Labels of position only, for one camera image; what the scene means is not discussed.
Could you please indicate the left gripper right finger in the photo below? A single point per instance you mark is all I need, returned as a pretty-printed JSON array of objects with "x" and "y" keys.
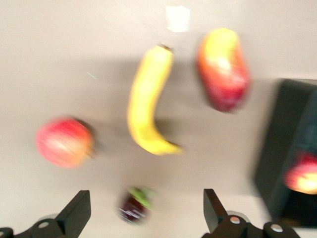
[{"x": 215, "y": 213}]

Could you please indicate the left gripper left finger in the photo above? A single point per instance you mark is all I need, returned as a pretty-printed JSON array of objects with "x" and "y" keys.
[{"x": 74, "y": 215}]

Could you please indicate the black plastic box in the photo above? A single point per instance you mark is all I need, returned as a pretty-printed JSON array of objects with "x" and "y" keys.
[{"x": 277, "y": 148}]

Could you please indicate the red yellow apple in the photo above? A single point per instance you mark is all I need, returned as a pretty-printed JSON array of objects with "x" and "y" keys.
[{"x": 304, "y": 173}]

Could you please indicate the yellow banana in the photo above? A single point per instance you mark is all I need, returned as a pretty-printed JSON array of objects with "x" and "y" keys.
[{"x": 146, "y": 99}]

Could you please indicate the dark purple mangosteen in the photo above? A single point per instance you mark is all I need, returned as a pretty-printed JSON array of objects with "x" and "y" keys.
[{"x": 132, "y": 208}]

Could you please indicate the pink red pomegranate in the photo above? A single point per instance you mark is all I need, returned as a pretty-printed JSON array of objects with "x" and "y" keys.
[{"x": 62, "y": 143}]

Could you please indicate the red yellow mango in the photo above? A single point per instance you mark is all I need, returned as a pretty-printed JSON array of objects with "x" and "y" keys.
[{"x": 223, "y": 72}]

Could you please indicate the small square tape patch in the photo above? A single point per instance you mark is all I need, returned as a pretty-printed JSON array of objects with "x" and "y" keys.
[{"x": 178, "y": 19}]

